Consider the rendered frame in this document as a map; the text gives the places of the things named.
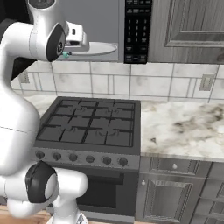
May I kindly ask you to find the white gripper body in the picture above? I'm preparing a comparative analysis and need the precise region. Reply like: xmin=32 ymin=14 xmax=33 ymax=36
xmin=64 ymin=36 xmax=89 ymax=53

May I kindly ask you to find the grey microwave turntable plate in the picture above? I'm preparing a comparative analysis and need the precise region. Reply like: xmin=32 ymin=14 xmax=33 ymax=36
xmin=57 ymin=41 xmax=119 ymax=58

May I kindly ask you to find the grey microwave oven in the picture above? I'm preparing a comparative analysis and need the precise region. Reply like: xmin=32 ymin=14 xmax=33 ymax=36
xmin=25 ymin=0 xmax=153 ymax=65

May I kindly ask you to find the grey stove with hob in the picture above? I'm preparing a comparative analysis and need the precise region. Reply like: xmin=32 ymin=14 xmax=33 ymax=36
xmin=31 ymin=95 xmax=143 ymax=224

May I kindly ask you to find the dark stove knob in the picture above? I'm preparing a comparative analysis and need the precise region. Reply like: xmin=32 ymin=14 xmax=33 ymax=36
xmin=117 ymin=157 xmax=130 ymax=167
xmin=85 ymin=154 xmax=95 ymax=165
xmin=67 ymin=152 xmax=79 ymax=163
xmin=101 ymin=156 xmax=113 ymax=166
xmin=35 ymin=150 xmax=46 ymax=160
xmin=52 ymin=151 xmax=62 ymax=162

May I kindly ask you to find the dark oven door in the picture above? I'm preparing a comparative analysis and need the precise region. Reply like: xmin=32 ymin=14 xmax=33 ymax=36
xmin=46 ymin=166 xmax=140 ymax=219

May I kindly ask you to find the grey drawer front with knob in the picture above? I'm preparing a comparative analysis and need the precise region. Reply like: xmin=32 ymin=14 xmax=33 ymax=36
xmin=148 ymin=157 xmax=213 ymax=178

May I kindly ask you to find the grey base cupboard door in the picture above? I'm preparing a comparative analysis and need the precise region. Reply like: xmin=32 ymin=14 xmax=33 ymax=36
xmin=135 ymin=172 xmax=206 ymax=224

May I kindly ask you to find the grey wooden wall cupboard door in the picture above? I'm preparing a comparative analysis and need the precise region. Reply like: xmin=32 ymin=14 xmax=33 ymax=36
xmin=146 ymin=0 xmax=224 ymax=64

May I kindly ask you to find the grey oven door handle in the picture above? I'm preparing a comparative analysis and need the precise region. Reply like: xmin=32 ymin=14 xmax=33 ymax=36
xmin=54 ymin=168 xmax=125 ymax=186

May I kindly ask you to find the grey wall socket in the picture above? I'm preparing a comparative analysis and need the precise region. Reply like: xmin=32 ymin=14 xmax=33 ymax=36
xmin=199 ymin=73 xmax=216 ymax=92

